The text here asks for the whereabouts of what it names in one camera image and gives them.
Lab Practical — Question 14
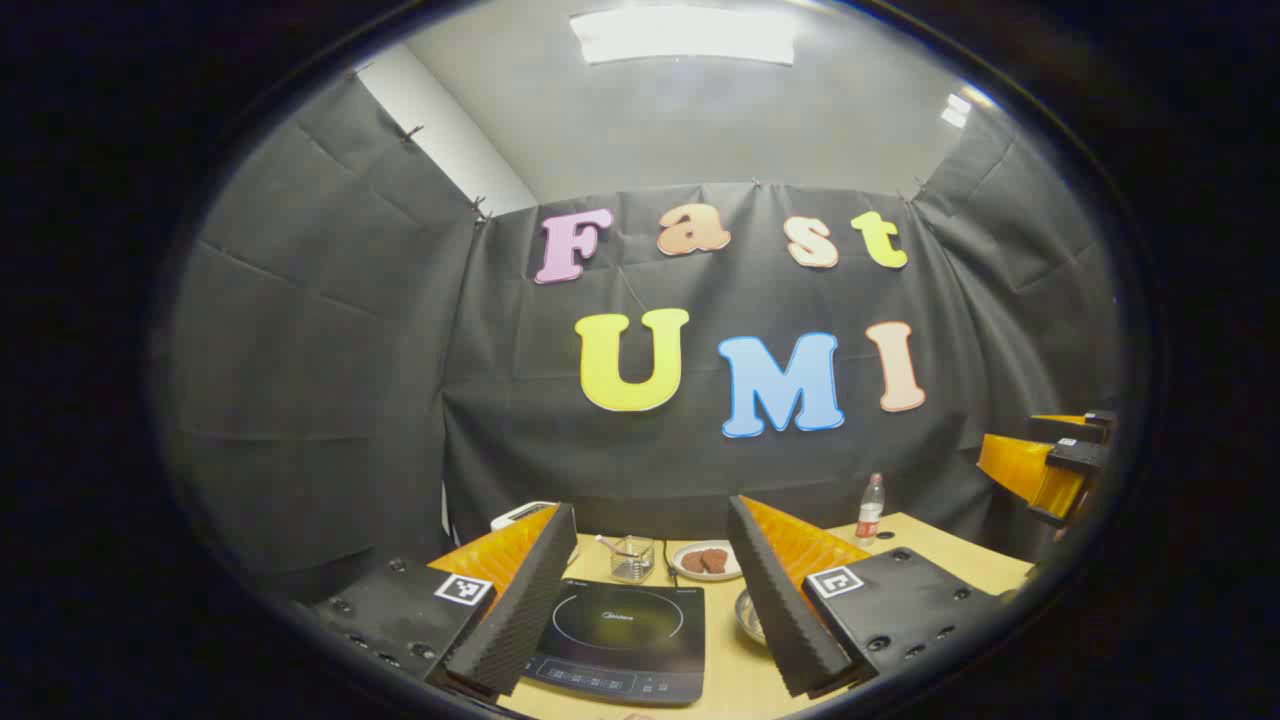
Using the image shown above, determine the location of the white round plate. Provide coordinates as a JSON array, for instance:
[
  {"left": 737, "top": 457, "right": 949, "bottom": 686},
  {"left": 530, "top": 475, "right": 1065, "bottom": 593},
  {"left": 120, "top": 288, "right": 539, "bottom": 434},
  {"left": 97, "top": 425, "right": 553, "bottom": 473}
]
[{"left": 667, "top": 540, "right": 744, "bottom": 584}]

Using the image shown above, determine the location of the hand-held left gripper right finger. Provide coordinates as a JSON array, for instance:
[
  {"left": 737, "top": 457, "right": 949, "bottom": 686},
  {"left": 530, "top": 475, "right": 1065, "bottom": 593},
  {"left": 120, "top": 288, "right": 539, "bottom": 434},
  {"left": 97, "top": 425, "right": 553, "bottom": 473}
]
[{"left": 727, "top": 495, "right": 1001, "bottom": 699}]

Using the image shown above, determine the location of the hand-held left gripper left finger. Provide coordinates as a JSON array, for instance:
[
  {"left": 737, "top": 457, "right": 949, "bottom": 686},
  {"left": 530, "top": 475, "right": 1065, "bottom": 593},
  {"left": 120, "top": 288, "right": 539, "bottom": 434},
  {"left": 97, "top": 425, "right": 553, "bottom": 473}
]
[{"left": 290, "top": 503, "right": 579, "bottom": 699}]

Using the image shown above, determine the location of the white toaster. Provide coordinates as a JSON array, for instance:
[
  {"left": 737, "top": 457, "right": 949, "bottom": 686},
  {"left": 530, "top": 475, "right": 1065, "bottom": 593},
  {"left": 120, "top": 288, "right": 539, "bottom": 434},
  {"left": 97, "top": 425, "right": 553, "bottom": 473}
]
[{"left": 489, "top": 500, "right": 558, "bottom": 532}]

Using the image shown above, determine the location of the metal wire basket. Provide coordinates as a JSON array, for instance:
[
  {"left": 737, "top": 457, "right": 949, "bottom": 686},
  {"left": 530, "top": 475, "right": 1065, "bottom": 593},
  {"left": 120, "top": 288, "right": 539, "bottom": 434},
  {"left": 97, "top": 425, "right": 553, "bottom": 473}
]
[{"left": 607, "top": 535, "right": 657, "bottom": 585}]

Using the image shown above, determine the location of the black backdrop cloth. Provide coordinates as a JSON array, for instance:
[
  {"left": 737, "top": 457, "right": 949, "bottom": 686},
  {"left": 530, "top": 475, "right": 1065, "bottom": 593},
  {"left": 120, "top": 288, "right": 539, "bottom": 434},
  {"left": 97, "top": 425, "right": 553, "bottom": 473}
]
[{"left": 160, "top": 70, "right": 1121, "bottom": 601}]

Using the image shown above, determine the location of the stainless steel pot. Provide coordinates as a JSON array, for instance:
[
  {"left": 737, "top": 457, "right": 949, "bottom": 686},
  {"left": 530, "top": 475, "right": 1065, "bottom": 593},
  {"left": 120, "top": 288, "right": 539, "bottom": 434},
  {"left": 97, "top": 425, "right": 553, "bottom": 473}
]
[{"left": 734, "top": 587, "right": 773, "bottom": 647}]

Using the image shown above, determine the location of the clear bottle with red label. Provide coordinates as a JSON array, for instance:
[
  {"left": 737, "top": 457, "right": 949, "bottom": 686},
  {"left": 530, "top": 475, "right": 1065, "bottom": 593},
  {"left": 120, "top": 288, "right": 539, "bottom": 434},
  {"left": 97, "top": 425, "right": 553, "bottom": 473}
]
[{"left": 854, "top": 472, "right": 887, "bottom": 547}]

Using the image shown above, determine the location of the large ceiling light panel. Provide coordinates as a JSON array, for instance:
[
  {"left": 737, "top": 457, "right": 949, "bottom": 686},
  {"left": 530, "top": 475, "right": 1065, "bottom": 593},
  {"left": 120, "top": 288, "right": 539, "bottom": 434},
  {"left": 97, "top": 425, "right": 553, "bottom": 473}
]
[{"left": 569, "top": 7, "right": 798, "bottom": 67}]

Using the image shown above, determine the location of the black induction cooktop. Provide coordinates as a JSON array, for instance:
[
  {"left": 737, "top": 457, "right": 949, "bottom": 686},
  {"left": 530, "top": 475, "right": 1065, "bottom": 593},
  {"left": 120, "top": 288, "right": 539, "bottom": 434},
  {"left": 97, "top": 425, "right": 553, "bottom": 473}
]
[{"left": 520, "top": 577, "right": 707, "bottom": 707}]

